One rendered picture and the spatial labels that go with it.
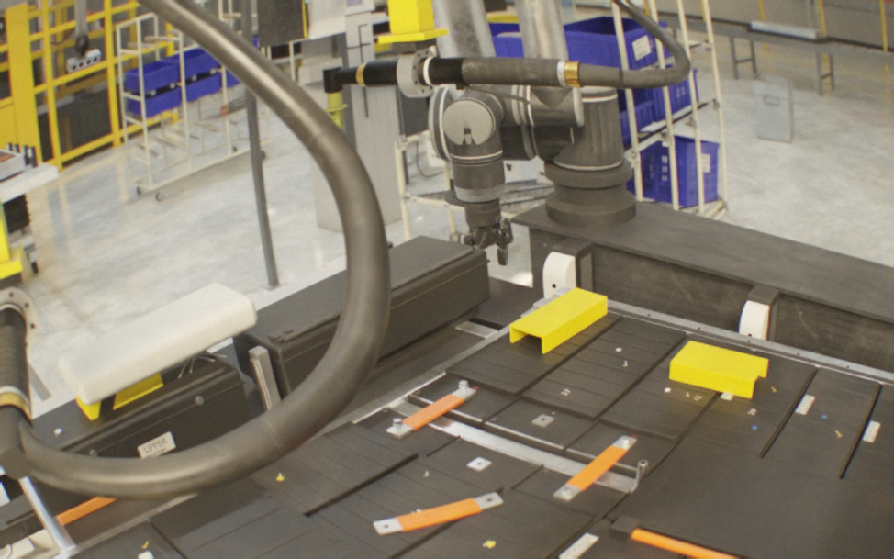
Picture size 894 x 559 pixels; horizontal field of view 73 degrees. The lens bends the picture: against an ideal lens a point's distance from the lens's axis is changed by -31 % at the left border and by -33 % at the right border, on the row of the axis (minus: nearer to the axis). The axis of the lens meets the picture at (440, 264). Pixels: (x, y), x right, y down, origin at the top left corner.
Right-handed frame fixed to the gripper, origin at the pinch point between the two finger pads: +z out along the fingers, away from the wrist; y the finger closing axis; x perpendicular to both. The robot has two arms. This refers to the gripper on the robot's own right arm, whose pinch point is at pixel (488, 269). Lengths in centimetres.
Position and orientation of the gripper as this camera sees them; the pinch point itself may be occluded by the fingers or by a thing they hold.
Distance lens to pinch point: 189.7
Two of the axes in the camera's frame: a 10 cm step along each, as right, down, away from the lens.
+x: -7.0, -1.9, 6.9
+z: 1.1, 9.2, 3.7
